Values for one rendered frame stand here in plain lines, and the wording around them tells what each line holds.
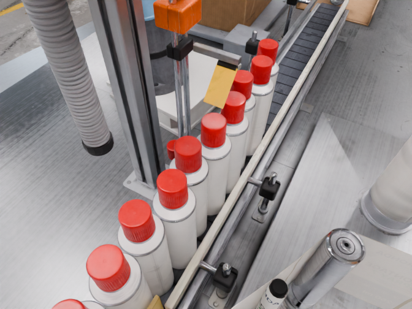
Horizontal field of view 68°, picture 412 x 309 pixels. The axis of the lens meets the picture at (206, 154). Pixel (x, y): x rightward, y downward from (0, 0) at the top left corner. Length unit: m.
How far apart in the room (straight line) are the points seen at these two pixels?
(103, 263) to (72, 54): 0.18
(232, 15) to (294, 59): 0.25
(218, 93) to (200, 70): 0.39
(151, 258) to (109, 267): 0.07
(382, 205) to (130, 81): 0.43
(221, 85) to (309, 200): 0.28
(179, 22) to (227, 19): 0.66
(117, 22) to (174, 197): 0.21
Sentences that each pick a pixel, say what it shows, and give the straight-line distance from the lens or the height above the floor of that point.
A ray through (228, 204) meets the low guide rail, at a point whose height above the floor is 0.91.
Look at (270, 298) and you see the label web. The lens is 0.32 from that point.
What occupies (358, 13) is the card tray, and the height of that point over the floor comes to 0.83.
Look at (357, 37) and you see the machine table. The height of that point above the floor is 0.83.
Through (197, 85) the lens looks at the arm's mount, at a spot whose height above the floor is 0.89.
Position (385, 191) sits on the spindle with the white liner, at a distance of 0.56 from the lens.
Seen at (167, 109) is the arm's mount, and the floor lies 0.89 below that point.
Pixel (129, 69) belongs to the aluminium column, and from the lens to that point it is 0.43.
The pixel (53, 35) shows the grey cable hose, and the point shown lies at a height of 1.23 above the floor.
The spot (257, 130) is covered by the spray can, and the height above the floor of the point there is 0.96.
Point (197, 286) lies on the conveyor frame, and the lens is 0.50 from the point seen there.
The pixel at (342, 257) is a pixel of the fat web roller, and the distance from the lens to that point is 0.34.
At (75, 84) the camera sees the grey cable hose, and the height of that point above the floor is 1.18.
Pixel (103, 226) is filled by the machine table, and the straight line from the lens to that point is 0.61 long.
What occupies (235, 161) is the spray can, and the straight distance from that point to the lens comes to 0.49.
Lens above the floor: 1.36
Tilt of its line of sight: 50 degrees down
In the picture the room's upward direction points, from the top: 1 degrees clockwise
